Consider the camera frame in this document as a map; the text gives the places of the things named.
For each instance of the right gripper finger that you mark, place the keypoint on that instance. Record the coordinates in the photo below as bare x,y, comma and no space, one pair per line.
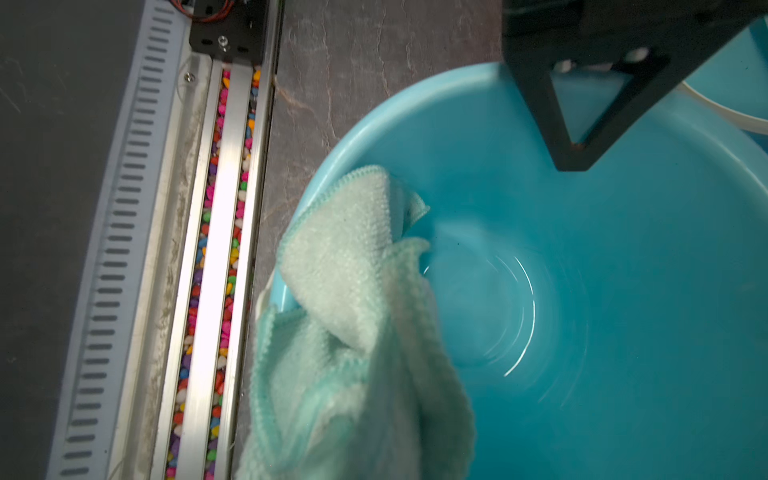
586,70

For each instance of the teal plastic bucket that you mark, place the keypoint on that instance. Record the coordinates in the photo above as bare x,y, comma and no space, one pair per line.
608,324
733,82

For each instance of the light green microfiber cloth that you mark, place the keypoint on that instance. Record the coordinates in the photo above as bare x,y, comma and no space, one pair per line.
354,382

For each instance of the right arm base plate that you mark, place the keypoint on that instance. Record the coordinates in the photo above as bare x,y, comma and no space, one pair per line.
232,31

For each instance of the rail with coloured beads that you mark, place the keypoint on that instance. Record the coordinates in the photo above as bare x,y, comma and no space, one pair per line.
177,416

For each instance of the white slotted cable duct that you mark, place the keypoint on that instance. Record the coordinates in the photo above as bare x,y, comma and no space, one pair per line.
105,311

